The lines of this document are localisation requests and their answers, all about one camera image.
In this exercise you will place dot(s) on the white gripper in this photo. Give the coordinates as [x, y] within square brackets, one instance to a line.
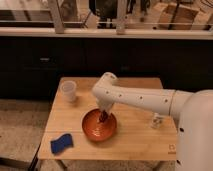
[104, 106]

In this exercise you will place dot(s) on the translucent plastic cup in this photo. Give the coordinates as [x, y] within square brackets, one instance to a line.
[68, 90]

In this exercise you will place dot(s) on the dark cabinet counter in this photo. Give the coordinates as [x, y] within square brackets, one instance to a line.
[33, 60]

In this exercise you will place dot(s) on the blue sponge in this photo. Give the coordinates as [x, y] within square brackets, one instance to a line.
[61, 143]

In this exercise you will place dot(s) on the clear glass jar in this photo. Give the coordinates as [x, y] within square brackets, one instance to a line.
[157, 120]

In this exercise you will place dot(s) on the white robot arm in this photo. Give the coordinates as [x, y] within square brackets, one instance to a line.
[193, 110]

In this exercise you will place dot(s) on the dark red pepper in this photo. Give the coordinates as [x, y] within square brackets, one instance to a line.
[103, 116]

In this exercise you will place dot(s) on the wooden table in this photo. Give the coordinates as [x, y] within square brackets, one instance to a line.
[133, 140]

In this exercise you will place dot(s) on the orange ceramic bowl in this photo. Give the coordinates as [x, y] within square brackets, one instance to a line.
[98, 131]

